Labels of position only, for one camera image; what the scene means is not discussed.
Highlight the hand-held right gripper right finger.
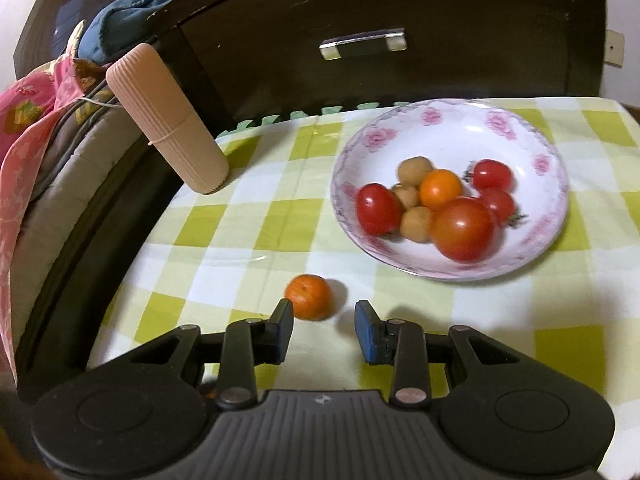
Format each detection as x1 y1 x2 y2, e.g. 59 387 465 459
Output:
354 300 523 407

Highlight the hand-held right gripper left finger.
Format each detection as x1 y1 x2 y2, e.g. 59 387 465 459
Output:
127 299 295 407

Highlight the brown longan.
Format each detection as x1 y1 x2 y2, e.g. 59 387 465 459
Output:
397 156 435 186
390 183 421 209
399 206 435 244

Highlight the red cherry tomato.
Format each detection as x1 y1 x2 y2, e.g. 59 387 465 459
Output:
355 183 406 237

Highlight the large red tomato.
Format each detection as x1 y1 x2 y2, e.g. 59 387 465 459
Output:
430 196 496 263

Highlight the large orange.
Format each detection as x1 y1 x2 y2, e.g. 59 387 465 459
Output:
419 168 463 211

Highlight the cherry tomato with green stem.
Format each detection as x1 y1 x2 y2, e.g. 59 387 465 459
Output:
479 187 528 228

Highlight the small red tomato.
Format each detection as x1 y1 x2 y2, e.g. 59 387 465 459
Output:
464 159 515 193

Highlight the white floral bowl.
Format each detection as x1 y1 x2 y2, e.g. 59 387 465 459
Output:
330 99 571 282

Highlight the green checked tablecloth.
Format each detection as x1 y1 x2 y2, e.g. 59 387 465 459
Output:
87 96 640 480

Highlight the green foam mat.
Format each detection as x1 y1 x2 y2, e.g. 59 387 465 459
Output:
235 101 416 131

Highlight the pink ribbed cylinder case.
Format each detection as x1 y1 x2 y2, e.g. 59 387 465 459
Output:
105 43 230 195

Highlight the grey brown quilt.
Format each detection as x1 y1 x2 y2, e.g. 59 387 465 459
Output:
15 85 151 341

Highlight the pink floral cloth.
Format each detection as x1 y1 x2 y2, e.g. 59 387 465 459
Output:
0 20 108 381

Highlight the dark wooden drawer cabinet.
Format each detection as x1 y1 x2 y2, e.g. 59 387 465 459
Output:
145 0 608 133

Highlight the blue cloth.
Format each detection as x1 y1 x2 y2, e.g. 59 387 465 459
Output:
80 0 196 63

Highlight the dark wooden bed frame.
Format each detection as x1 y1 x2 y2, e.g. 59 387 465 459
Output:
12 0 231 401

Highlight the metal drawer handle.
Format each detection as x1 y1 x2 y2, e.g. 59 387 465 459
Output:
319 27 407 62

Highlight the white cord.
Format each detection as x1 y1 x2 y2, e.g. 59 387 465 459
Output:
75 100 173 145

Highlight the beige wall socket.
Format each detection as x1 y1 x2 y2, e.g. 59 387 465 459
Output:
605 30 627 68

